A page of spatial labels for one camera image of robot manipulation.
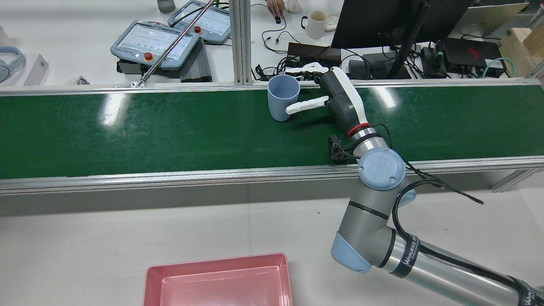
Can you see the right robot hand grey white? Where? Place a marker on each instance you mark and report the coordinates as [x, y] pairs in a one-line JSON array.
[[344, 102]]

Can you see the light blue plastic cup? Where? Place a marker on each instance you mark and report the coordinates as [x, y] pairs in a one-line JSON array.
[[280, 100]]

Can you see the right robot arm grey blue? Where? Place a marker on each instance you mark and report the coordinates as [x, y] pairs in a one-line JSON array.
[[374, 212]]

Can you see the dark brown flat box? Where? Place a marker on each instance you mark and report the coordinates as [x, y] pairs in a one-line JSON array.
[[306, 52]]

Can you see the person's hand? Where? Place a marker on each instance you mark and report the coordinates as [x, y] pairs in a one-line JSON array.
[[276, 6]]

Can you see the dark grey finned box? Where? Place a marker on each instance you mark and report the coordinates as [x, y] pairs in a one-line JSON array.
[[196, 63]]

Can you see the wooden box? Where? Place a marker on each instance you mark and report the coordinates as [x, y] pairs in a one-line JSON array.
[[516, 49]]

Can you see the dark metal box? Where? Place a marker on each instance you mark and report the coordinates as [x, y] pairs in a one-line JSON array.
[[127, 67]]

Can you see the pink plastic box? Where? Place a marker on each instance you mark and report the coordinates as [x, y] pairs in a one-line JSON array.
[[221, 284]]

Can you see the white cardboard box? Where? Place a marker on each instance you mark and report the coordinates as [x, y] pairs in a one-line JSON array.
[[36, 70]]

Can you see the grey power adapter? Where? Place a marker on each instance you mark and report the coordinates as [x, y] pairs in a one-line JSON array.
[[359, 69]]

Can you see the white keyboard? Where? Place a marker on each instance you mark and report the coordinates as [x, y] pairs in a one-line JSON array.
[[333, 22]]

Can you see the black monitor with stand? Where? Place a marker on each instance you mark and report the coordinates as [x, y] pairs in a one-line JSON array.
[[374, 21]]

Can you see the black docking adapter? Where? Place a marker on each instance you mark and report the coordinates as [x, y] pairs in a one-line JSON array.
[[429, 59]]

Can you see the white computer mouse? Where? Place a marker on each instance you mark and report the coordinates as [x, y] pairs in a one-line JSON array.
[[294, 6]]

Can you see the black mini computer red logo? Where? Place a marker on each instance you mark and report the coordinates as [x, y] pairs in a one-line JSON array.
[[454, 49]]

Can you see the grey blue teach pendant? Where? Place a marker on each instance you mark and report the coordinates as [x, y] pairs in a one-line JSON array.
[[212, 23], [140, 40]]

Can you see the silver laptop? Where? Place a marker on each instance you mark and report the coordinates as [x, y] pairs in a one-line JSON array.
[[488, 19]]

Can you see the grey bottle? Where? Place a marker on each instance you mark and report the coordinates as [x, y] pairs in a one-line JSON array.
[[165, 5]]

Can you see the pile of small screws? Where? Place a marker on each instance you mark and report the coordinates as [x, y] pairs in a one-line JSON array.
[[80, 80]]

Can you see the light blue headphones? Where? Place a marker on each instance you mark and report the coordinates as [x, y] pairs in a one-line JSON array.
[[3, 72]]

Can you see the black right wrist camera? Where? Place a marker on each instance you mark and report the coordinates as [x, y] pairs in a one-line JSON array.
[[338, 148]]

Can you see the aluminium profile post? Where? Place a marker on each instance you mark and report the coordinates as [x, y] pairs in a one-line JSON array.
[[240, 42]]

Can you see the green belt conveyor aluminium frame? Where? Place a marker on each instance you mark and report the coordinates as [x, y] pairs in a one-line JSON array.
[[127, 136]]

